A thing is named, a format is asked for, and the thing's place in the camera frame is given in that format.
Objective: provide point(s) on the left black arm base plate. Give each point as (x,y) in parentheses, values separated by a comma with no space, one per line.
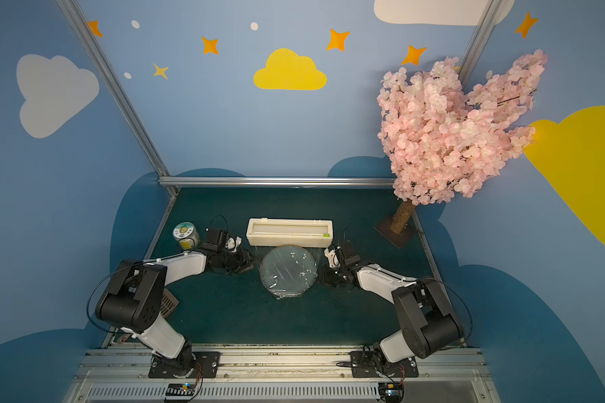
(189,366)

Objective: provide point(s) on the clear plastic wrap sheet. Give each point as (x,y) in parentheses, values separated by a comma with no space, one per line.
(288,272)

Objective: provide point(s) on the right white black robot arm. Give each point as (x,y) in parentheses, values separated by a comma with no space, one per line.
(427,320)

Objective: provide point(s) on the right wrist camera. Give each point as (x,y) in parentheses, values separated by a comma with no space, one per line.
(342,256)

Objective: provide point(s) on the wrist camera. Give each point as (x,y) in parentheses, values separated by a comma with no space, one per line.
(342,256)
(220,240)

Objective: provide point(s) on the aluminium front rail frame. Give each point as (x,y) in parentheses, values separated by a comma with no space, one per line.
(277,373)

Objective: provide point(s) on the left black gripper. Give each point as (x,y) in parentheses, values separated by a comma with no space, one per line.
(237,259)

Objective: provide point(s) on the aluminium back frame bar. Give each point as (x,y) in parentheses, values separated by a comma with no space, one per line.
(279,182)

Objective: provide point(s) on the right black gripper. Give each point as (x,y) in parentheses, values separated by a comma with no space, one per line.
(336,269)

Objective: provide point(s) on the round grey glass plate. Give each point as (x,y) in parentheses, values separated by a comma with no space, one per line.
(288,271)

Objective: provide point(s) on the white plastic wrap dispenser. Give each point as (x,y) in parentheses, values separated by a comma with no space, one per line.
(269,232)

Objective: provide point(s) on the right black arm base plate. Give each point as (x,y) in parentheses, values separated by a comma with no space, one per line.
(372,364)

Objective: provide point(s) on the pink cherry blossom tree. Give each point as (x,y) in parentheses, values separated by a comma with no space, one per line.
(442,141)

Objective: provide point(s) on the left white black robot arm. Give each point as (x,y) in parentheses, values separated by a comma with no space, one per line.
(132,302)

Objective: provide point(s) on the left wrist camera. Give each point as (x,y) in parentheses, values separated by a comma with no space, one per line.
(220,240)

